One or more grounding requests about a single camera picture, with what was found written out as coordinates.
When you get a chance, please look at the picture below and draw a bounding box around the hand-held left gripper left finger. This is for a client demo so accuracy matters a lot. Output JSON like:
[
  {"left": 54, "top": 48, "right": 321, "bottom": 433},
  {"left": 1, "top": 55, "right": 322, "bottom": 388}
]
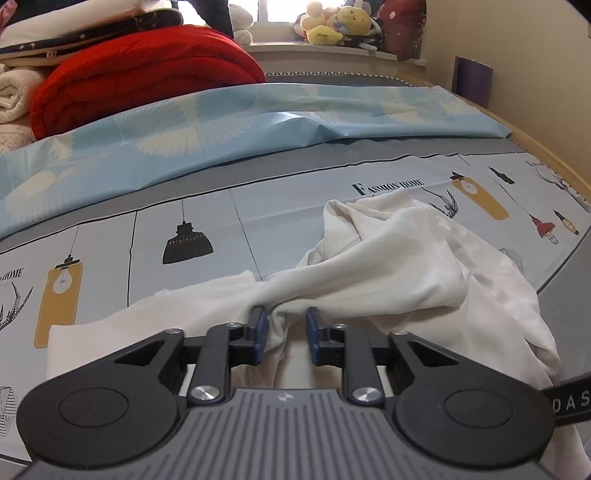
[{"left": 112, "top": 305, "right": 269, "bottom": 406}]

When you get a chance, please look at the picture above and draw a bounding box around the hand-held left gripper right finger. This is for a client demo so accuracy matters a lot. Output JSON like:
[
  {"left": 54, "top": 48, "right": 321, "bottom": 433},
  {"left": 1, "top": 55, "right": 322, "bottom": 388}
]
[{"left": 305, "top": 306, "right": 462, "bottom": 407}]

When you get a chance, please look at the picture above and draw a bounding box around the white garment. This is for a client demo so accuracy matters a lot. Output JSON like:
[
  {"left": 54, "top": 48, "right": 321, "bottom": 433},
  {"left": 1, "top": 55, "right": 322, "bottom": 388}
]
[{"left": 48, "top": 191, "right": 562, "bottom": 480}]

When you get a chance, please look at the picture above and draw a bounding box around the grey lamp-print bedsheet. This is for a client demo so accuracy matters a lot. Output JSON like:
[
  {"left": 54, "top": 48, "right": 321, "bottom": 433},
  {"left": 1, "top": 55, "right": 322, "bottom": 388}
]
[{"left": 0, "top": 69, "right": 591, "bottom": 464}]

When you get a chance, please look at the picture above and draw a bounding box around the light blue fan-print sheet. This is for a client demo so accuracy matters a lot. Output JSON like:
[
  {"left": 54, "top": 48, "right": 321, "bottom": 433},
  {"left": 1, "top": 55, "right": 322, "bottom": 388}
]
[{"left": 0, "top": 83, "right": 514, "bottom": 241}]

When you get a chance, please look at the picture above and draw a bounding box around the red folded quilt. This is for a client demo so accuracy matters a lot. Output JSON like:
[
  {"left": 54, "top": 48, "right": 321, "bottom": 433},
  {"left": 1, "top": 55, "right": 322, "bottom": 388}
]
[{"left": 30, "top": 24, "right": 267, "bottom": 140}]

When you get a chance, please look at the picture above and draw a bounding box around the white window sill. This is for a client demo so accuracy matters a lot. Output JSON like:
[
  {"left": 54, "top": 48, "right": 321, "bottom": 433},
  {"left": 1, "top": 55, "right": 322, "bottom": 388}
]
[{"left": 240, "top": 41, "right": 402, "bottom": 64}]

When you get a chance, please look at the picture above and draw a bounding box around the purple box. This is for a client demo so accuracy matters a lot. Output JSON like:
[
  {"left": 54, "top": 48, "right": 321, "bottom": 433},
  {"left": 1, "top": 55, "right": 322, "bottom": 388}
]
[{"left": 455, "top": 55, "right": 494, "bottom": 110}]

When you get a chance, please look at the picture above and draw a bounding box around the small yellow plush toy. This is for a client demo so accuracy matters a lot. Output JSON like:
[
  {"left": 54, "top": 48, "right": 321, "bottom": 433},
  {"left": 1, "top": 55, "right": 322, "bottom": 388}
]
[{"left": 307, "top": 25, "right": 345, "bottom": 46}]

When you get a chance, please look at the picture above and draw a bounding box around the white plush toy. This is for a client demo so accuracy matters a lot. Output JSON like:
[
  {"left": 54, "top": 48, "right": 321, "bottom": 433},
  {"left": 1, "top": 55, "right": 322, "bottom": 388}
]
[{"left": 228, "top": 4, "right": 256, "bottom": 45}]

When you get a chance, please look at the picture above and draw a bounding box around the yellow round plush toy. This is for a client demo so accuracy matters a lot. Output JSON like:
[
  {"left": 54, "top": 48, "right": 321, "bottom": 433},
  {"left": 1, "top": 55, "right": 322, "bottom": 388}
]
[{"left": 336, "top": 4, "right": 373, "bottom": 38}]

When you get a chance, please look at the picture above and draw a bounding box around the cream plush toy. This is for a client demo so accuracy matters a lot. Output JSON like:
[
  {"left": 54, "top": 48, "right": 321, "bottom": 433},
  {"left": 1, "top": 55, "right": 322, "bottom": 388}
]
[{"left": 299, "top": 1, "right": 339, "bottom": 38}]

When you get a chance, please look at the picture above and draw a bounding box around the dark star-print folded blanket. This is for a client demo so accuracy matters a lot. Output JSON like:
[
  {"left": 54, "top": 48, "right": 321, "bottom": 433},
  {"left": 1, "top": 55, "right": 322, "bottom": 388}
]
[{"left": 0, "top": 8, "right": 184, "bottom": 60}]

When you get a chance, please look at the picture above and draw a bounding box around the cream folded blanket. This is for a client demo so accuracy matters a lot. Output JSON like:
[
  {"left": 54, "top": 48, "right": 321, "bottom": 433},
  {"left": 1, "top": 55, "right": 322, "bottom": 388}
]
[{"left": 0, "top": 62, "right": 48, "bottom": 125}]

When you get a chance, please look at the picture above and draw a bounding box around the white folded cloth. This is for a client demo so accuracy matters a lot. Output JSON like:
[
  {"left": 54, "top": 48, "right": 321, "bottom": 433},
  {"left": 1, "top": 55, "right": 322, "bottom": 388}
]
[{"left": 0, "top": 0, "right": 172, "bottom": 49}]

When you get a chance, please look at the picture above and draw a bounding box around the wooden bed frame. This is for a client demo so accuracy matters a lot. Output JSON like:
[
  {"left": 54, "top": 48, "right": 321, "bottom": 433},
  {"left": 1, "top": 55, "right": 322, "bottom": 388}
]
[{"left": 397, "top": 69, "right": 591, "bottom": 206}]

